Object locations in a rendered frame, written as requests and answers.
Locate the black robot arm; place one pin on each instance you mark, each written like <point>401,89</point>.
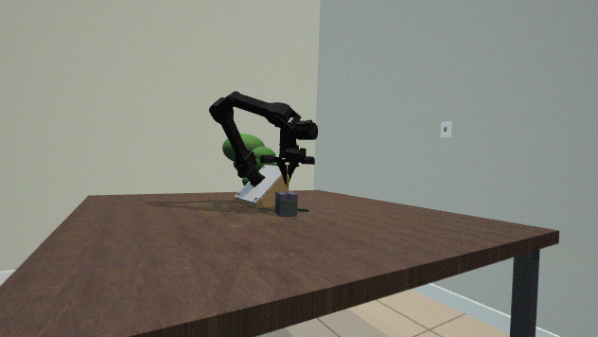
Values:
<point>276,113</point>

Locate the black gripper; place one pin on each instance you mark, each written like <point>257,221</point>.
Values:
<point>281,163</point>

